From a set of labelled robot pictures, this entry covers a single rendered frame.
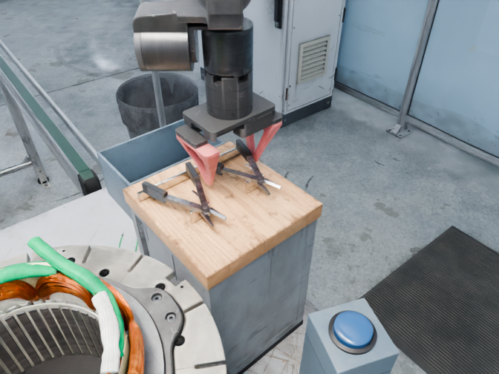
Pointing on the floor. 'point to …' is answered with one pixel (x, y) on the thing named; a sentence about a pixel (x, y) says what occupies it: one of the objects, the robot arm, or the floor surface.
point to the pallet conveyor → (54, 141)
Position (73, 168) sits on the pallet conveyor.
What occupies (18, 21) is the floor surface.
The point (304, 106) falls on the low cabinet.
